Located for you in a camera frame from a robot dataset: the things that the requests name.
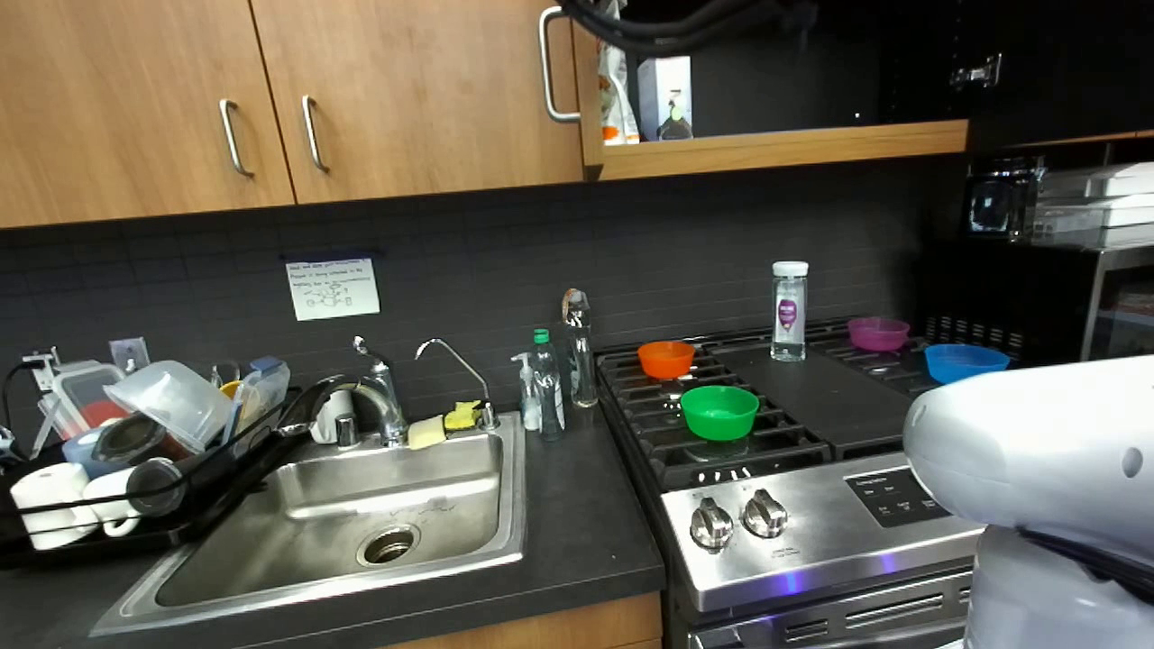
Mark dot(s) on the grey shelving rack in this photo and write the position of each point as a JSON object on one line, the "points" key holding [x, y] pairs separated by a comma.
{"points": [[1119, 209]]}

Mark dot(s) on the red lidded plastic container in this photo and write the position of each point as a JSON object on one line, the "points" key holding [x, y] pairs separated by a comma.
{"points": [[76, 402]]}

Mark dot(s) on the wooden cabinet door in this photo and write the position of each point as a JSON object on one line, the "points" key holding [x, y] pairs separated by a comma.
{"points": [[588, 119]]}

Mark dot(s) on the stainless gas stove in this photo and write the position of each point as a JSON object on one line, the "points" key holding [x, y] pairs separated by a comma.
{"points": [[815, 540]]}

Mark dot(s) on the blue plastic bowl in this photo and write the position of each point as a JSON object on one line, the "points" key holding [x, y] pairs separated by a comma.
{"points": [[963, 361]]}

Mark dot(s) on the silver door hinge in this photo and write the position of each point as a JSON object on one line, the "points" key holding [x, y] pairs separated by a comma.
{"points": [[980, 72]]}

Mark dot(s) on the white wall notice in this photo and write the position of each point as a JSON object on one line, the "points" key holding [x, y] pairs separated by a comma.
{"points": [[333, 290]]}

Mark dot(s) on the thin chrome water tap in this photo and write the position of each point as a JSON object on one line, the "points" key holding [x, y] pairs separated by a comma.
{"points": [[477, 371]]}

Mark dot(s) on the clear bottle white cap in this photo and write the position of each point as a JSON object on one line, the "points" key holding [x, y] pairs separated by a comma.
{"points": [[788, 312]]}

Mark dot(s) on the silver stove knob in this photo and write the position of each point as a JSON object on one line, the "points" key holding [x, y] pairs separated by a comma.
{"points": [[767, 512], [713, 524]]}

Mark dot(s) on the wooden base cabinet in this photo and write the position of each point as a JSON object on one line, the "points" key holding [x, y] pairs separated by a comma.
{"points": [[542, 626]]}

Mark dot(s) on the black dish rack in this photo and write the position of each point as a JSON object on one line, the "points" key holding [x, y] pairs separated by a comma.
{"points": [[219, 474]]}

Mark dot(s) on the green plastic bowl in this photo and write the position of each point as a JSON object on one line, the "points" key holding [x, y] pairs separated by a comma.
{"points": [[717, 411]]}

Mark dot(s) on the clear plastic container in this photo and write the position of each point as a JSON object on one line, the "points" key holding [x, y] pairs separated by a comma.
{"points": [[166, 402]]}

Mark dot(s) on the wooden cupboard black interior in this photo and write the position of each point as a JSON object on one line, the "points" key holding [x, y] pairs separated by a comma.
{"points": [[779, 144]]}

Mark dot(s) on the purple plastic bowl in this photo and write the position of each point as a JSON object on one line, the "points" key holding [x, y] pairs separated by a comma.
{"points": [[877, 334]]}

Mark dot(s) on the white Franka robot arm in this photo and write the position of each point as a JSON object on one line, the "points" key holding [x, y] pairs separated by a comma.
{"points": [[1046, 443]]}

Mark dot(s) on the orange plastic bowl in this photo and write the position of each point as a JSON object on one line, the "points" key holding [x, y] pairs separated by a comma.
{"points": [[666, 358]]}

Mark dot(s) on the black griddle plate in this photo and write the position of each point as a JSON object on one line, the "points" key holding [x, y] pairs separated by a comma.
{"points": [[830, 402]]}

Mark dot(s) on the stainless steel sink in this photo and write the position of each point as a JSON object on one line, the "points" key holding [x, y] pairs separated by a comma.
{"points": [[360, 507]]}

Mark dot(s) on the green capped soap bottle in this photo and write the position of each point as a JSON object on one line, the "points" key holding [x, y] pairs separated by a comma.
{"points": [[542, 390]]}

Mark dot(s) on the pale yellow sponge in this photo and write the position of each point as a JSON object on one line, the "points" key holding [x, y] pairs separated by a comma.
{"points": [[428, 432]]}

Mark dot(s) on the orange and white box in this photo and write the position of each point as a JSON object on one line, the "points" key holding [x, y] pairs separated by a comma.
{"points": [[619, 102]]}

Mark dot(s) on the yellow green sponge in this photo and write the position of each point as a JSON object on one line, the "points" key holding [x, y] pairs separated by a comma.
{"points": [[464, 415]]}

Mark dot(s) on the clear spray bottle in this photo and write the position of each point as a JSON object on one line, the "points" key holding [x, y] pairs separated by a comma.
{"points": [[579, 361]]}

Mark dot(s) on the chrome kitchen faucet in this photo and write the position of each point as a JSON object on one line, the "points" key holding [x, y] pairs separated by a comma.
{"points": [[388, 402]]}

